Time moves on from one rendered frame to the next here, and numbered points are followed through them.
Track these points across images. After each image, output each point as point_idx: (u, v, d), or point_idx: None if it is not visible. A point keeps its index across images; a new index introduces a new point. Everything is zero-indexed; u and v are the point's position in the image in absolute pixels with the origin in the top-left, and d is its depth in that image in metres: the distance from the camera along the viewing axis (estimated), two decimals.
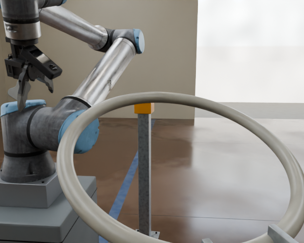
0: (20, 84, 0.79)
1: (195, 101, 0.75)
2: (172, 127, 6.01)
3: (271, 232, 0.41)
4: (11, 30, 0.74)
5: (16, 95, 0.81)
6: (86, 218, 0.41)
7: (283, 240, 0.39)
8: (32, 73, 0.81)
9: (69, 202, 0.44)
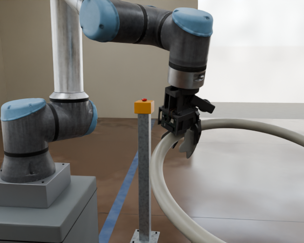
0: (199, 136, 0.73)
1: (264, 128, 0.80)
2: None
3: None
4: (200, 79, 0.65)
5: (188, 147, 0.75)
6: (186, 232, 0.47)
7: None
8: None
9: (168, 217, 0.50)
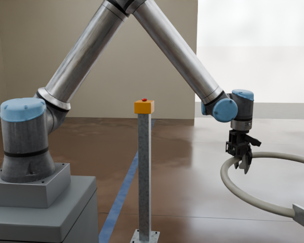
0: (251, 159, 1.23)
1: (296, 157, 1.25)
2: (172, 127, 6.01)
3: None
4: (248, 125, 1.18)
5: (244, 166, 1.24)
6: (238, 194, 0.97)
7: None
8: (248, 148, 1.25)
9: (229, 189, 1.01)
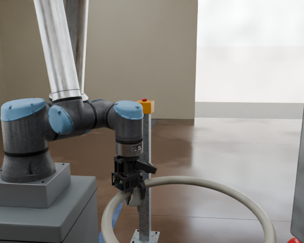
0: (144, 192, 0.94)
1: (197, 182, 1.02)
2: (172, 127, 6.01)
3: None
4: (137, 149, 0.90)
5: (137, 202, 0.95)
6: None
7: None
8: (140, 178, 0.96)
9: None
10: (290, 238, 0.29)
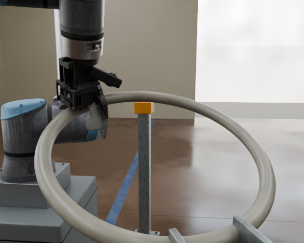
0: (106, 108, 0.68)
1: (174, 100, 0.78)
2: (172, 127, 6.01)
3: (235, 222, 0.44)
4: (94, 48, 0.60)
5: (98, 124, 0.68)
6: (60, 211, 0.43)
7: (245, 229, 0.41)
8: None
9: (44, 196, 0.46)
10: None
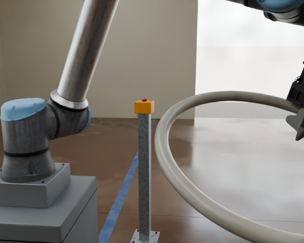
0: None
1: (272, 101, 0.77)
2: (172, 127, 6.01)
3: None
4: None
5: (296, 125, 0.74)
6: (193, 202, 0.46)
7: None
8: None
9: (174, 187, 0.49)
10: None
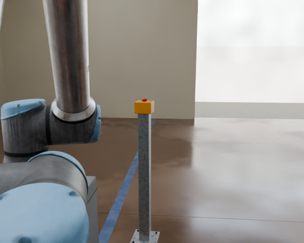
0: None
1: None
2: (172, 127, 6.01)
3: None
4: None
5: None
6: None
7: None
8: None
9: None
10: None
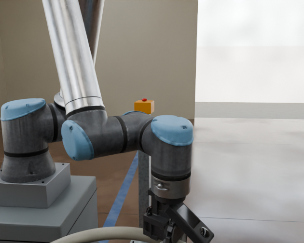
0: None
1: (132, 235, 0.69)
2: None
3: None
4: (161, 187, 0.60)
5: None
6: None
7: None
8: (175, 236, 0.64)
9: None
10: None
